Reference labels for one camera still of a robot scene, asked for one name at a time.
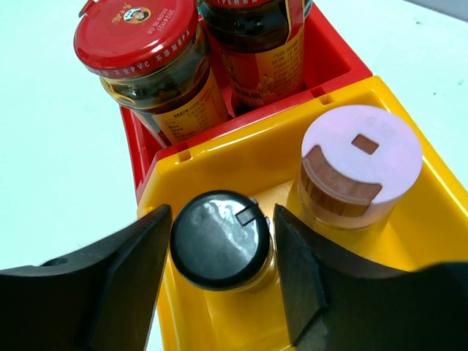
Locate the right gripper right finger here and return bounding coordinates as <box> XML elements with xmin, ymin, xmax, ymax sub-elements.
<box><xmin>273</xmin><ymin>205</ymin><xmax>467</xmax><ymax>350</ymax></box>

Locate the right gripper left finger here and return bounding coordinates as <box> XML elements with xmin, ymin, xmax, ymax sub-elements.
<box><xmin>1</xmin><ymin>205</ymin><xmax>172</xmax><ymax>350</ymax></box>

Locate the black cap spice jar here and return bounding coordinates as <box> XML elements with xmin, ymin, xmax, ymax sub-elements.
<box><xmin>170</xmin><ymin>190</ymin><xmax>274</xmax><ymax>291</ymax></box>

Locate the pink cap spice bottle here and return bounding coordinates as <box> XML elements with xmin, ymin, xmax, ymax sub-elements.
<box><xmin>287</xmin><ymin>105</ymin><xmax>423</xmax><ymax>231</ymax></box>

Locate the red lid jar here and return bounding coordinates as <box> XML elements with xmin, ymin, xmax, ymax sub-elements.
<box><xmin>74</xmin><ymin>0</ymin><xmax>230</xmax><ymax>148</ymax></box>
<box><xmin>200</xmin><ymin>1</ymin><xmax>313</xmax><ymax>114</ymax></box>

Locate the yellow plastic bin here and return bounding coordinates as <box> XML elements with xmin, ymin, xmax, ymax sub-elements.
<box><xmin>137</xmin><ymin>76</ymin><xmax>467</xmax><ymax>350</ymax></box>

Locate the red plastic bin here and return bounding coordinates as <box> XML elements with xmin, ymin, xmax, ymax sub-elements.
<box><xmin>120</xmin><ymin>4</ymin><xmax>372</xmax><ymax>200</ymax></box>

